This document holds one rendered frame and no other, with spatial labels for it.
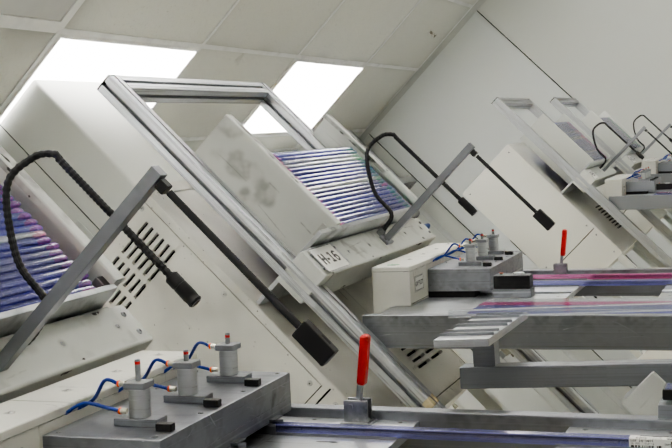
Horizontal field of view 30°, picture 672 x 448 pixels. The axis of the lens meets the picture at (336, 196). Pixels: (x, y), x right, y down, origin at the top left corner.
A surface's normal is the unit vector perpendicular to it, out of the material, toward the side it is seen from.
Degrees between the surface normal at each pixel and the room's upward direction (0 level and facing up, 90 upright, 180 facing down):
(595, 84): 90
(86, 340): 90
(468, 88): 90
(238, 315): 90
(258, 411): 135
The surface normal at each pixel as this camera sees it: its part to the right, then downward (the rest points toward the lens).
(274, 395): 0.94, -0.03
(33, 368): 0.63, -0.72
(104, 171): -0.33, 0.07
